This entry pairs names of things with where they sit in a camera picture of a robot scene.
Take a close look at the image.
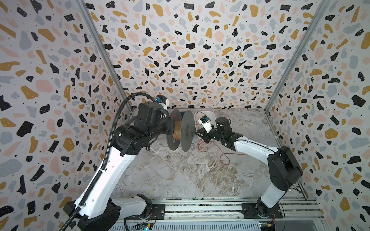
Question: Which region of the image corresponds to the grey cable spool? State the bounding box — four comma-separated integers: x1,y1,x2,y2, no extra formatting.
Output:
166,109,196,152

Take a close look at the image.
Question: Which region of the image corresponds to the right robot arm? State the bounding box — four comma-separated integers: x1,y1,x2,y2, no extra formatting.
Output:
197,116,303,218

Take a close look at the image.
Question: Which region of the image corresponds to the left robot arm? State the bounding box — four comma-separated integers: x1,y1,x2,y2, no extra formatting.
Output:
61,92,174,231

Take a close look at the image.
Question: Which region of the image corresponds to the white plastic bin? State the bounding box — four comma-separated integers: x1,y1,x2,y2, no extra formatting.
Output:
194,111,216,129

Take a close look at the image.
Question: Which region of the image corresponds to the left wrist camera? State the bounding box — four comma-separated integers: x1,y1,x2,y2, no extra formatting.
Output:
156,95,169,110

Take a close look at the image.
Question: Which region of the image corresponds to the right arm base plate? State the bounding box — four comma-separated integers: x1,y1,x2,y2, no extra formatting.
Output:
241,203,283,219

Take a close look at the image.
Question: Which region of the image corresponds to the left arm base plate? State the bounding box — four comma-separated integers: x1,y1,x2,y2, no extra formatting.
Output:
144,204,166,220

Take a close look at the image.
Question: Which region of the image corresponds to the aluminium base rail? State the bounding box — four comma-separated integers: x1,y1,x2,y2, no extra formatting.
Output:
109,197,329,231

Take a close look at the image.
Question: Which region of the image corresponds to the left frame post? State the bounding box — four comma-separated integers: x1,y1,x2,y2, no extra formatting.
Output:
75,0,126,101

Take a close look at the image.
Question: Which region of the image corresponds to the frame post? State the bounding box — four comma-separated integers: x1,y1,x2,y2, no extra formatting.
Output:
75,0,126,101
264,0,331,115

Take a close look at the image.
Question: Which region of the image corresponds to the right frame post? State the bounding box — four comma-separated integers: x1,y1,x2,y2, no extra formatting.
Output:
264,0,331,115

